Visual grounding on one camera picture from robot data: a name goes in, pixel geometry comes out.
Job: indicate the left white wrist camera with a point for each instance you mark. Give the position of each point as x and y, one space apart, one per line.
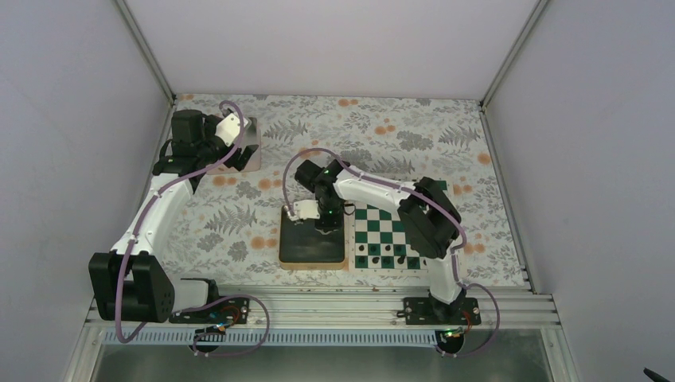
230 127

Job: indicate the metal tray with wooden rim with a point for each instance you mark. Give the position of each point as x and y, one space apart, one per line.
304 248

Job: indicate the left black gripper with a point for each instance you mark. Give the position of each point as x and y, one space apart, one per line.
239 163

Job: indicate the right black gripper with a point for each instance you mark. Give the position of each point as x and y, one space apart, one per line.
333 224

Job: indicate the green white chess board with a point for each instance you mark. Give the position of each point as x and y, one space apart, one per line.
371 225

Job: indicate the empty silver metal tray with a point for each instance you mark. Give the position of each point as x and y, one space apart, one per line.
216 149

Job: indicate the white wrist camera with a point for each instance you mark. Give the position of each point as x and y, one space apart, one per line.
230 127
304 210

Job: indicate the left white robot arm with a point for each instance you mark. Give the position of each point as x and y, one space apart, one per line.
130 276

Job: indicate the floral paper table cover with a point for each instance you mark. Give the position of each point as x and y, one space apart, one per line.
229 230

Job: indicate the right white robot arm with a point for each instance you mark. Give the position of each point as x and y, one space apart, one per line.
431 223

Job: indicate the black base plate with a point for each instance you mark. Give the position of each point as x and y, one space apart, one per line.
231 311
428 311

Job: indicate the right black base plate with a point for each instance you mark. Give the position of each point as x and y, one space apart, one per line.
428 311

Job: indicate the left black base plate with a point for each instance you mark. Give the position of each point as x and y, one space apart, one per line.
231 311

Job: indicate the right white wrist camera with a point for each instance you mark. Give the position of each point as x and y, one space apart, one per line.
304 210

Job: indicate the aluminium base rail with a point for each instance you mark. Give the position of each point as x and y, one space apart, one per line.
369 309

